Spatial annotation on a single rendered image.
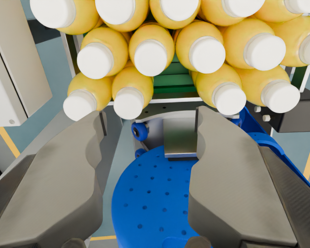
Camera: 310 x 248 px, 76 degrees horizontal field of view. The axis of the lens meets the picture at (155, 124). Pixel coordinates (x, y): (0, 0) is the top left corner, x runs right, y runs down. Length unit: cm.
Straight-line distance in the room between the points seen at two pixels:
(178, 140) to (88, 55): 22
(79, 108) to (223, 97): 19
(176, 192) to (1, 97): 28
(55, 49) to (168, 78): 113
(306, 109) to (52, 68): 140
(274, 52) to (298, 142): 175
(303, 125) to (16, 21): 50
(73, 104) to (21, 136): 166
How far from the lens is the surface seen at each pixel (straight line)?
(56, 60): 151
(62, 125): 116
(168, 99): 38
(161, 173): 38
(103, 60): 25
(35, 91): 35
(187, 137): 39
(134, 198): 35
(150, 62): 25
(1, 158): 221
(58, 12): 26
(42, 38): 46
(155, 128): 47
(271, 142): 100
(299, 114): 45
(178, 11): 24
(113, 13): 24
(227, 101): 28
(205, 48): 25
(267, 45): 27
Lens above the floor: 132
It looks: 59 degrees down
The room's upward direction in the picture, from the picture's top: 179 degrees counter-clockwise
